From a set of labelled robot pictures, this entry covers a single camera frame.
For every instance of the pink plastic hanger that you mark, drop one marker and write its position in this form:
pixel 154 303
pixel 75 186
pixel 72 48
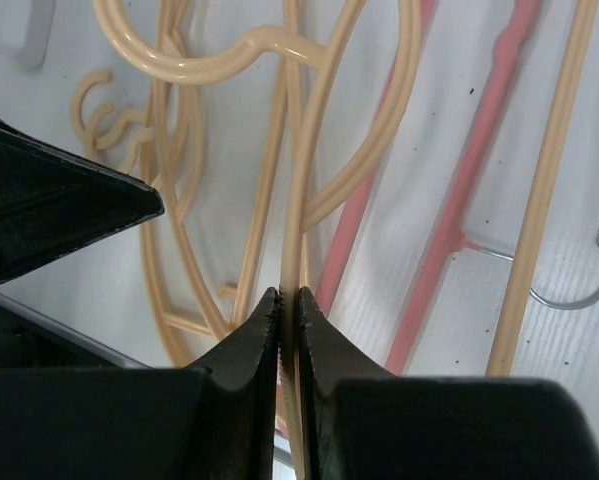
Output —
pixel 399 227

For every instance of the beige small hanger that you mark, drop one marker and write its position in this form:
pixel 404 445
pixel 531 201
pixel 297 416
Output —
pixel 87 131

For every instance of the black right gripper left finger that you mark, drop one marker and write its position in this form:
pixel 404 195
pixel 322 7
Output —
pixel 63 415

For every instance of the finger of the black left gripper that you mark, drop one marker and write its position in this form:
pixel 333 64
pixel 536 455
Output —
pixel 53 203

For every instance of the beige plastic hanger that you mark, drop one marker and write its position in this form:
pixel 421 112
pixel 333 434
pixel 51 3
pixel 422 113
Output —
pixel 311 69
pixel 510 320
pixel 210 321

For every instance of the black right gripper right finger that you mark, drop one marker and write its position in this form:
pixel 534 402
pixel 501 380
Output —
pixel 362 422

